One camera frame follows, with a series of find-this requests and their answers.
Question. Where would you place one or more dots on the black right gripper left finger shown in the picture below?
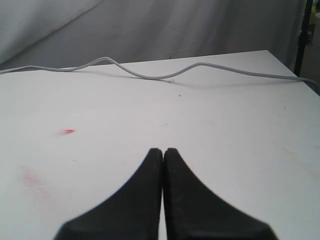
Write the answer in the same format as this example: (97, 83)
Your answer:
(131, 213)

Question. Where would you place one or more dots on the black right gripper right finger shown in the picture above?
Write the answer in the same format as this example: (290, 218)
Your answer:
(194, 212)

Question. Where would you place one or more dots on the black stand pole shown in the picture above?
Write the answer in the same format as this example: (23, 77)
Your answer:
(303, 37)

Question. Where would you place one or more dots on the grey backdrop cloth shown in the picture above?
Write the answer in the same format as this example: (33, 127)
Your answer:
(69, 33)

